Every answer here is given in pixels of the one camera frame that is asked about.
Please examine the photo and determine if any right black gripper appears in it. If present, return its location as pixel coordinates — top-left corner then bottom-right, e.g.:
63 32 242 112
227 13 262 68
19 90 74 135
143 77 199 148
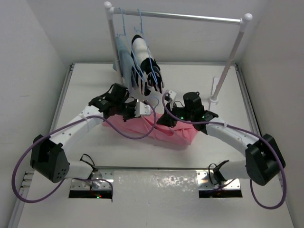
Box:
157 100 194 128

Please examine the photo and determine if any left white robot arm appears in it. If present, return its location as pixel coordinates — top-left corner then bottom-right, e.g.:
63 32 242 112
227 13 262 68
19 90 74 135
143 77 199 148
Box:
30 83 140 183

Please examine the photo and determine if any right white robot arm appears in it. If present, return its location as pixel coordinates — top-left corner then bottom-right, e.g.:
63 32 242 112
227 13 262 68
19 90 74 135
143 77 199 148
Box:
157 91 285 186

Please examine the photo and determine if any blue hanger with striped garment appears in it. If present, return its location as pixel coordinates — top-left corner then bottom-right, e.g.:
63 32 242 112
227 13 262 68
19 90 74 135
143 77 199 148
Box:
131 9 163 88

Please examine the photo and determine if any light blue hanging garment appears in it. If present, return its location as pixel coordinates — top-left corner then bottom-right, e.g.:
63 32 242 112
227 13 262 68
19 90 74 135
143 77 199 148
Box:
116 36 140 90

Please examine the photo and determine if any black and white hanging garment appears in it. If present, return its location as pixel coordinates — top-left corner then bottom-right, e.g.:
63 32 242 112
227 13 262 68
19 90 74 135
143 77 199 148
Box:
131 34 164 96

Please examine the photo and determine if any white clothes rack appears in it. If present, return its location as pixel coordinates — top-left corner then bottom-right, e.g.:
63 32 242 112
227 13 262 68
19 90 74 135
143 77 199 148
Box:
104 1 253 105

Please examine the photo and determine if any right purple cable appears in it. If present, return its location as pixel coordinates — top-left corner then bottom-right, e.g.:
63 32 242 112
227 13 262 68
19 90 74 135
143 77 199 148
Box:
162 92 287 209

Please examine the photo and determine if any purple cable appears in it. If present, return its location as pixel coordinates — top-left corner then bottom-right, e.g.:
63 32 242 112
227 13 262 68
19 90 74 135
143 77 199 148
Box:
11 101 157 203
162 92 287 209

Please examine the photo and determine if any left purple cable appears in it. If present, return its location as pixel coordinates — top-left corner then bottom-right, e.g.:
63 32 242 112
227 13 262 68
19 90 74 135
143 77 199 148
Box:
11 101 157 203

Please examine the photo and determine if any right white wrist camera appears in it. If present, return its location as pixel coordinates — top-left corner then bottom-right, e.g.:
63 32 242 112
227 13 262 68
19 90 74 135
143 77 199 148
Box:
164 90 177 109

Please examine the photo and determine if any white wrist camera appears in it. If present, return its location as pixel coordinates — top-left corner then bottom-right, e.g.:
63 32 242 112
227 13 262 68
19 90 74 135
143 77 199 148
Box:
164 90 177 109
134 100 151 117

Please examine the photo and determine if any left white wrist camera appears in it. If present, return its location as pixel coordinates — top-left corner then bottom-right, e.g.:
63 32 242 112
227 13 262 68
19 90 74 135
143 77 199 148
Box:
134 100 151 117

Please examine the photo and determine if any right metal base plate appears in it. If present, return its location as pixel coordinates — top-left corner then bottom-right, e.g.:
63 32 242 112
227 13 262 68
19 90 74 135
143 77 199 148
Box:
196 169 241 191

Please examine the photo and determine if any metal base plate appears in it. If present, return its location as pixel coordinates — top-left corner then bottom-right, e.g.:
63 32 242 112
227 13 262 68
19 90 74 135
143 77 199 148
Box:
70 170 114 191
196 169 241 191

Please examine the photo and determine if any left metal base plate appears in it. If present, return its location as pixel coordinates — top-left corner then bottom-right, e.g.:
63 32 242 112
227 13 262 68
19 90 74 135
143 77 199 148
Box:
70 170 114 191

